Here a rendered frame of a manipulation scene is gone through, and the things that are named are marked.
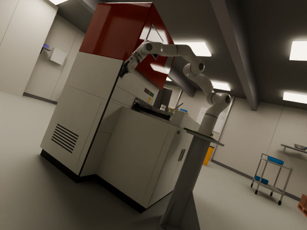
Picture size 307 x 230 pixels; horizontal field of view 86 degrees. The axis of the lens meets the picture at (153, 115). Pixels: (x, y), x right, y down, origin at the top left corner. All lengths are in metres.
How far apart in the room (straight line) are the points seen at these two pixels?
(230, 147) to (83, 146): 6.97
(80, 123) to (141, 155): 0.68
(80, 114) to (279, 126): 7.32
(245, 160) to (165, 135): 6.62
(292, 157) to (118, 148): 6.95
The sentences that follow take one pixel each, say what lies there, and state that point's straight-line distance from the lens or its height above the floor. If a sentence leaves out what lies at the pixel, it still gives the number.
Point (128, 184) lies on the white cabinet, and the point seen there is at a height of 0.17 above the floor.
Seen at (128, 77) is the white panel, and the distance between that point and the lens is 1.70.
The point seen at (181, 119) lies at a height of 0.89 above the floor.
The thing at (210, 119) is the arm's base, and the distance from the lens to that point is 1.55.
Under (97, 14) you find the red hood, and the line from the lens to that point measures 2.23.
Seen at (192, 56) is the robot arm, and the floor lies 1.38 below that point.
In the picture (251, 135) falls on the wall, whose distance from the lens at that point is 7.96.
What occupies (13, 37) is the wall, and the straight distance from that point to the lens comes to 6.64.
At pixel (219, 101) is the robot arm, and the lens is 1.54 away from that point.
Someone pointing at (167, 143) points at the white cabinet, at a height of 0.66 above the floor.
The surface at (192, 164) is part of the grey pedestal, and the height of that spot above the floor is 0.56.
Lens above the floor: 0.79
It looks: 2 degrees up
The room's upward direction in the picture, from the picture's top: 21 degrees clockwise
